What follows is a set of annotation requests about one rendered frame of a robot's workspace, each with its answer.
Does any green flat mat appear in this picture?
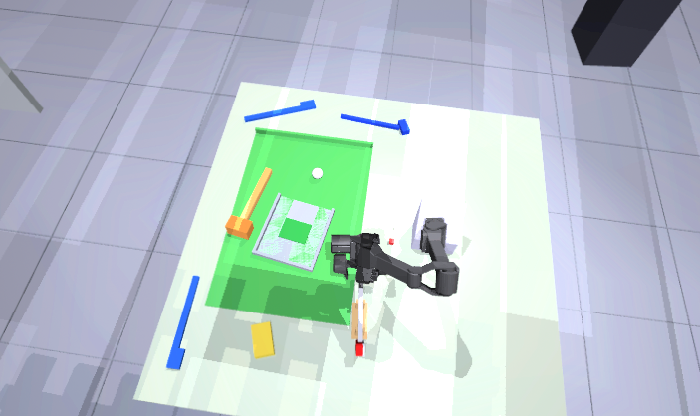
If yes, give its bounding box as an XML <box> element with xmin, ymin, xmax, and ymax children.
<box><xmin>205</xmin><ymin>133</ymin><xmax>372</xmax><ymax>326</ymax></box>

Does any yellow rectangular block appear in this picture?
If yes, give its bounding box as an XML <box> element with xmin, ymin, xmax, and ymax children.
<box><xmin>251</xmin><ymin>322</ymin><xmax>275</xmax><ymax>358</ymax></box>

